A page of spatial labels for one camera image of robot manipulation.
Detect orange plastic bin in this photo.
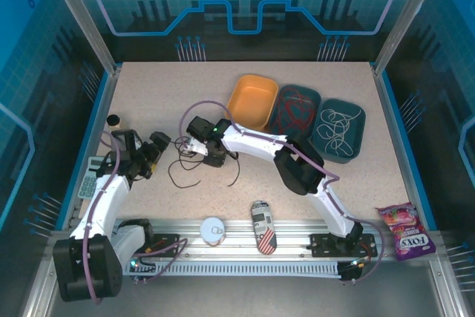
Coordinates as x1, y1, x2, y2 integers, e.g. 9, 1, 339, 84
225, 74, 280, 132

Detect purple sheathed cable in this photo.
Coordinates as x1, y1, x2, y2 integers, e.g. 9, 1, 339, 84
135, 238, 189, 281
82, 130, 123, 305
179, 99, 387, 287

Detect thin black cable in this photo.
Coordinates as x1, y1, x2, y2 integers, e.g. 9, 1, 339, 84
168, 157, 203, 189

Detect white slotted cable duct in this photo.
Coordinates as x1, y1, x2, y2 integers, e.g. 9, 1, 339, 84
124, 259, 342, 278

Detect purple candy bag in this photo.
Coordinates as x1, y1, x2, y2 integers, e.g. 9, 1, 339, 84
376, 201, 436, 261

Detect thick black cable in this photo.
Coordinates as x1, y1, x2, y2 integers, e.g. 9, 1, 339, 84
172, 137, 209, 164
226, 151, 241, 187

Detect aluminium mounting rail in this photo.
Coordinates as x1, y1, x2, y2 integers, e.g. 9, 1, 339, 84
111, 218, 394, 261

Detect small black capped jar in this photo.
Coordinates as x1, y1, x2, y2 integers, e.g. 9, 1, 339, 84
106, 113, 125, 131

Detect teal plastic bin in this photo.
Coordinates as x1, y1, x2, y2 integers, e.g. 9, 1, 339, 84
309, 98, 367, 165
267, 83, 323, 140

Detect grey calculator green keys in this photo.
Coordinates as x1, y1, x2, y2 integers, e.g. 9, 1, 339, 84
77, 157, 112, 201

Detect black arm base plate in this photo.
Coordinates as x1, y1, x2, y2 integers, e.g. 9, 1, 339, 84
309, 233, 379, 258
148, 233, 181, 255

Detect newspaper print flag can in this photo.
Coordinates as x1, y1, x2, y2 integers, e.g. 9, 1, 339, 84
251, 200, 278, 255

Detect aluminium frame post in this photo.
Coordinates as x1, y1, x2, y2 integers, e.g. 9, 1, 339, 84
372, 0, 446, 77
40, 0, 122, 75

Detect white pull-tab tin can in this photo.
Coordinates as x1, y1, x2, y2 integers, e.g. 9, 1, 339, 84
200, 216, 226, 246

